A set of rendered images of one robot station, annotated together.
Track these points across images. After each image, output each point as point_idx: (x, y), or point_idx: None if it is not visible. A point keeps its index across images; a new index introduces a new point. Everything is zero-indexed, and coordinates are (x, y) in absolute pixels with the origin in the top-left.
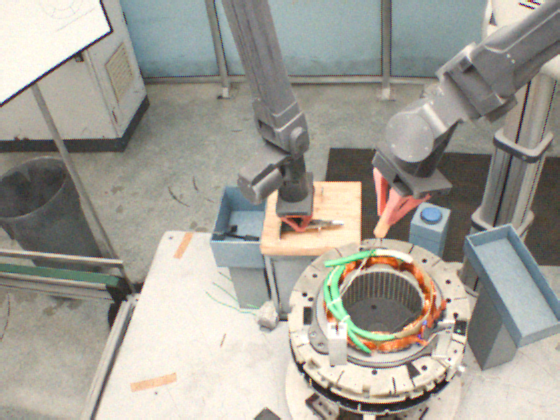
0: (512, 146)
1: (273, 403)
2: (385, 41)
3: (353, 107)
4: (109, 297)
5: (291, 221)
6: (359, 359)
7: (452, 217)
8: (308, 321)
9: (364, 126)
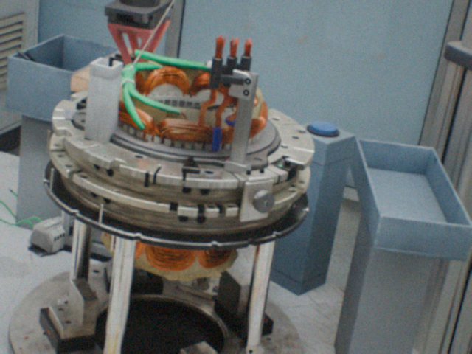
0: (467, 52)
1: None
2: (425, 141)
3: (343, 237)
4: None
5: (123, 45)
6: (126, 140)
7: None
8: (84, 104)
9: (349, 263)
